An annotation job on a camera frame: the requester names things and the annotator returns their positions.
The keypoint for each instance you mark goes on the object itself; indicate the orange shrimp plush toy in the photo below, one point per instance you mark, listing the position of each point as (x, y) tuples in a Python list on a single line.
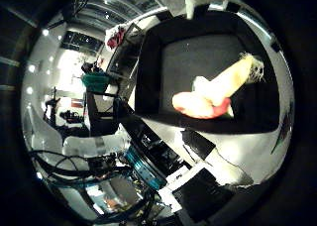
[(194, 107)]

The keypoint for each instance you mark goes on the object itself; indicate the black tray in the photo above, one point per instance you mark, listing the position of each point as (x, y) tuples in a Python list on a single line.
[(152, 84)]

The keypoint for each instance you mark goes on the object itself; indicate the metal shelf unit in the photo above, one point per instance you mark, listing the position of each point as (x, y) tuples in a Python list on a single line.
[(125, 60)]

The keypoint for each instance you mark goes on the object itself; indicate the teal plastic crate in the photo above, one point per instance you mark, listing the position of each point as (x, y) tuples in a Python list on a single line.
[(95, 82)]

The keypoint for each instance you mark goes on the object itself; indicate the red cloth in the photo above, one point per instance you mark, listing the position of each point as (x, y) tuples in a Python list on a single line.
[(116, 38)]

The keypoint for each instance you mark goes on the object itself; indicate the black metal frame cart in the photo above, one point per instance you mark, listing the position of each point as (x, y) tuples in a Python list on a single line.
[(95, 120)]

